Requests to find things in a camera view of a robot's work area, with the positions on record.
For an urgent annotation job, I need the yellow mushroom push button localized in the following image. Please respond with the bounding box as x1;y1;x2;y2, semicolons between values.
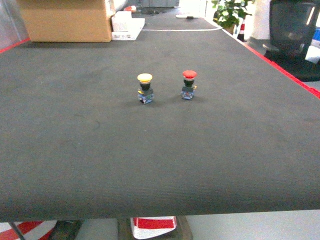
137;73;154;104

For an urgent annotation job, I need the red mushroom push button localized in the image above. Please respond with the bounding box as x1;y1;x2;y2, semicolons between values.
180;70;197;100

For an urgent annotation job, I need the white flat box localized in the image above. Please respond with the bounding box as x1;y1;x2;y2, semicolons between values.
111;11;146;41

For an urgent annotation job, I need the red white striped base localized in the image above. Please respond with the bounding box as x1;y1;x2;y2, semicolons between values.
130;216;177;240

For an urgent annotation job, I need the green potted plant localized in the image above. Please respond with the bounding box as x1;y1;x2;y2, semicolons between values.
211;0;252;35

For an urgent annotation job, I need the brown cardboard box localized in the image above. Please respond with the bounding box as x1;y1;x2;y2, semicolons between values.
17;0;115;43

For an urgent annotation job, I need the dark office chair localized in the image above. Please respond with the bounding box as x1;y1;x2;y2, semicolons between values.
263;0;320;82

